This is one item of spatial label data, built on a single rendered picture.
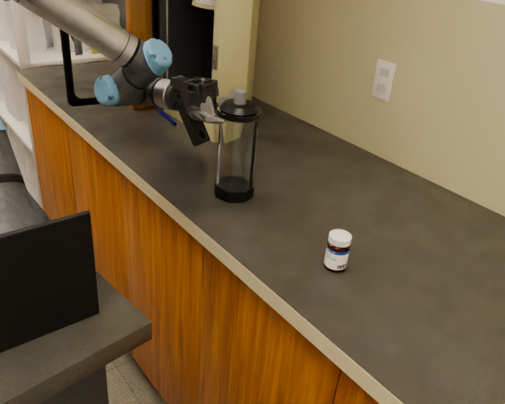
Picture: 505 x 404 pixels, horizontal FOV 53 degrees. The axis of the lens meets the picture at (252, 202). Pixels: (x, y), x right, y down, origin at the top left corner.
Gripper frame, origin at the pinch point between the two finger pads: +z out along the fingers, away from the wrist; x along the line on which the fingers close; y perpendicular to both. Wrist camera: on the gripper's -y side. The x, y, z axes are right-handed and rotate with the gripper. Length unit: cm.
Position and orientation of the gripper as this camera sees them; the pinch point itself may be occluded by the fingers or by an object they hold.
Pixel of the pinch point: (236, 118)
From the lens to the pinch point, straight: 120.2
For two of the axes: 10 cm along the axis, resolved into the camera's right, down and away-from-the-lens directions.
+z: 7.9, 2.7, -5.4
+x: 6.1, -3.5, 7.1
